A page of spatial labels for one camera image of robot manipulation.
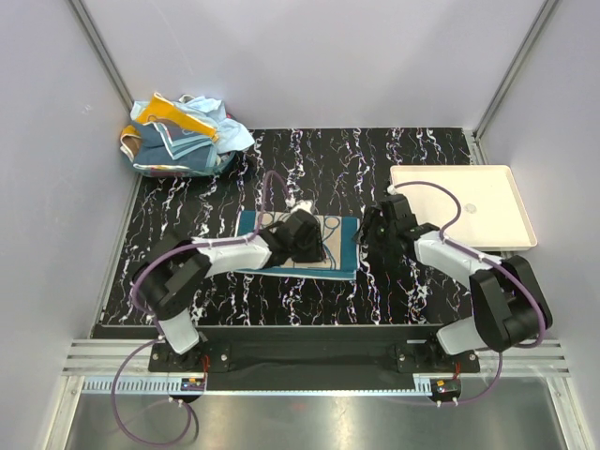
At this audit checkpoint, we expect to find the teal beige Doraemon towel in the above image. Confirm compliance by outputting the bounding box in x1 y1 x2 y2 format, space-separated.
230 216 359 281

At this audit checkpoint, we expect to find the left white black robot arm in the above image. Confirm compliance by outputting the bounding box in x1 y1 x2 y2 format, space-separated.
130 209 325 371

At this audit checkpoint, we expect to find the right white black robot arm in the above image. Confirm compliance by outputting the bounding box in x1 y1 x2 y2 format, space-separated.
355 194 552 372

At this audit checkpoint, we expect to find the white square tray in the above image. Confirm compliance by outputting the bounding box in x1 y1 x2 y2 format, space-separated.
390 165 537 251

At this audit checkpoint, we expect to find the light blue towel in basket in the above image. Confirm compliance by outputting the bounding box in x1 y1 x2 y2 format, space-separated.
130 96 255 157

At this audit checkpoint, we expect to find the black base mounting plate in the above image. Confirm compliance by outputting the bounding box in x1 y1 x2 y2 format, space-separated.
148 325 480 393

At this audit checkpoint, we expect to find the right small circuit board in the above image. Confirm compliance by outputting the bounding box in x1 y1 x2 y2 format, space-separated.
435 379 461 394

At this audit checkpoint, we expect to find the small circuit board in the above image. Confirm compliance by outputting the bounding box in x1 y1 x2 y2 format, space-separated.
435 379 461 394
181 377 206 392

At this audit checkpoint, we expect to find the left small circuit board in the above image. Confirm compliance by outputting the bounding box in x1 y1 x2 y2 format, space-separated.
181 377 206 392

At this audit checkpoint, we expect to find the yellow towel in basket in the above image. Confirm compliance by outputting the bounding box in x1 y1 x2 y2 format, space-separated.
120 93 218 148

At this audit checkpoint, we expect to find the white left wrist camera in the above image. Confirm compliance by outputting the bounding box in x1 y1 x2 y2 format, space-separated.
291 200 314 214

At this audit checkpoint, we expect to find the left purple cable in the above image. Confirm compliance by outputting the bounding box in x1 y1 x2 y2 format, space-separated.
112 171 301 444

